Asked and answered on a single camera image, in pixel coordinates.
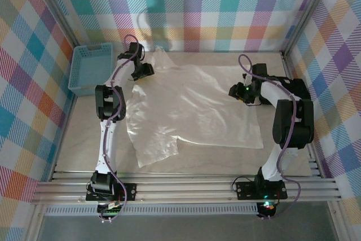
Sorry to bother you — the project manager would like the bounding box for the white t-shirt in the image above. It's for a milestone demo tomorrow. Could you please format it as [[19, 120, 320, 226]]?
[[125, 46, 265, 168]]

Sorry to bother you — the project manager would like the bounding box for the black t-shirt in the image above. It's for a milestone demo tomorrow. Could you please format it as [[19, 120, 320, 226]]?
[[261, 75, 312, 109]]

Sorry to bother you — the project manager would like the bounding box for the blue plastic basket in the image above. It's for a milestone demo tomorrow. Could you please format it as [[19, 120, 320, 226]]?
[[68, 42, 116, 97]]

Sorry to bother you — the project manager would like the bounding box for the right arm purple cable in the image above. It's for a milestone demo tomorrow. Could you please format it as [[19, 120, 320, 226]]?
[[238, 53, 302, 221]]

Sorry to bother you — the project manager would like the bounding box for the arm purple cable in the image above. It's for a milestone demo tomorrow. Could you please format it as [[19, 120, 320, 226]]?
[[238, 53, 302, 221], [97, 34, 142, 224]]

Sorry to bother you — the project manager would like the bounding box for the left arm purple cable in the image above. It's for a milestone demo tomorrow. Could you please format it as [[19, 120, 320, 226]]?
[[97, 34, 142, 224]]

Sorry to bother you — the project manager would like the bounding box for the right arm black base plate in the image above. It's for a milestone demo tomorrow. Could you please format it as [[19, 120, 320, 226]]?
[[235, 181, 288, 201]]

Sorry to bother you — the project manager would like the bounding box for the aluminium side rail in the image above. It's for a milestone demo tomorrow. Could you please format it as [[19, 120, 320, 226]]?
[[49, 94, 78, 181], [280, 50, 325, 178]]

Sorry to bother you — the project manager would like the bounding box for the aluminium frame post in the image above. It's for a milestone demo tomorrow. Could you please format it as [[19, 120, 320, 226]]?
[[28, 0, 81, 52], [283, 0, 336, 57]]

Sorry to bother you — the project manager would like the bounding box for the aluminium mounting rail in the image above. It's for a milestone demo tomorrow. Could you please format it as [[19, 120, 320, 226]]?
[[30, 167, 342, 205]]

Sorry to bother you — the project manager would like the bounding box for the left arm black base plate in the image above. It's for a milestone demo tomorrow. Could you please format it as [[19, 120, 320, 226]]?
[[85, 183, 138, 202]]

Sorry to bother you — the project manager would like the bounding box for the grey slotted cable duct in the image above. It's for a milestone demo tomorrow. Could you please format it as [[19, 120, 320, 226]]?
[[45, 203, 259, 216]]

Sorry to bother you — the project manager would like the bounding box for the aluminium frame leg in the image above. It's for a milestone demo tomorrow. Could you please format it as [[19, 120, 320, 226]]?
[[25, 203, 46, 241], [327, 201, 347, 241]]

